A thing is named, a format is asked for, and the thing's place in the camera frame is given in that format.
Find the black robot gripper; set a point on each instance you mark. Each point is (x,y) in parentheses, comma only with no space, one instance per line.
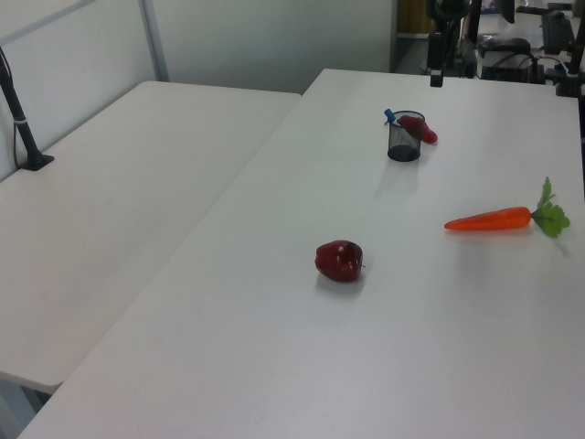
(436,50)

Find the white marker pen blue cap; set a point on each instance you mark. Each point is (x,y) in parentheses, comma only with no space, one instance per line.
(389,112)

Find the dark robot arm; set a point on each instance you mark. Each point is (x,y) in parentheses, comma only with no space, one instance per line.
(450,11)

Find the black mesh pen cup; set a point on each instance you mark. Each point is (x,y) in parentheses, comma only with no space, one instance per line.
(404,146)

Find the red chili pepper toy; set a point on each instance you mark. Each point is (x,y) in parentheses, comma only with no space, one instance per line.
(422,130)

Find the black monitor stand pole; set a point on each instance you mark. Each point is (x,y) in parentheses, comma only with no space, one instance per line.
(475,23)

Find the black flat desk device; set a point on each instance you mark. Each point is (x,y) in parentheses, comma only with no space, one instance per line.
(505,44)

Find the orange carrot toy green leaves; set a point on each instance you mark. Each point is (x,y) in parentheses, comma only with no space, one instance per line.
(493,219)

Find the red apple toy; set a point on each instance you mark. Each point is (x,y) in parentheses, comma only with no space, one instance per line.
(338,261)

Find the black clamp camera stand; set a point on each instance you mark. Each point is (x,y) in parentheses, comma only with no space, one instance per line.
(569,78)

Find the grey aluminium partition post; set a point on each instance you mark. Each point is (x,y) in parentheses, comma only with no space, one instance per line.
(154,39)

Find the black camera stand pole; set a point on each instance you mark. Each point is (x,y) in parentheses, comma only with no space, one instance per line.
(20,123)

